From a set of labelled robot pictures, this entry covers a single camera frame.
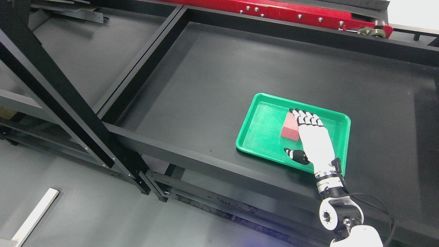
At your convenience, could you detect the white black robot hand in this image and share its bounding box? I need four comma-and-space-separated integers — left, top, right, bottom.
284, 108, 336, 178

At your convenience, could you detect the pink block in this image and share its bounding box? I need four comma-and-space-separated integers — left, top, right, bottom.
280, 113, 300, 142

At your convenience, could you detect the green tray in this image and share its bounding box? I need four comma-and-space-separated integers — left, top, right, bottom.
235, 93, 351, 175

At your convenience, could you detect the black metal shelf rack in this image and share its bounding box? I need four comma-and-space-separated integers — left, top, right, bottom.
99, 7, 438, 247

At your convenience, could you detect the black left shelf rack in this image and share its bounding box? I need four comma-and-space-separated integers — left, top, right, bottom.
0, 0, 187, 196

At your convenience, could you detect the red metal beam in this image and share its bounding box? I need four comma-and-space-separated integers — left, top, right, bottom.
168, 0, 394, 38

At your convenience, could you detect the white table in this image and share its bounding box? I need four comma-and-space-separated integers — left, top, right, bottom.
11, 188, 60, 247

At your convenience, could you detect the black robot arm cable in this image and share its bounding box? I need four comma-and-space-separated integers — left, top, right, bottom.
343, 193, 395, 239

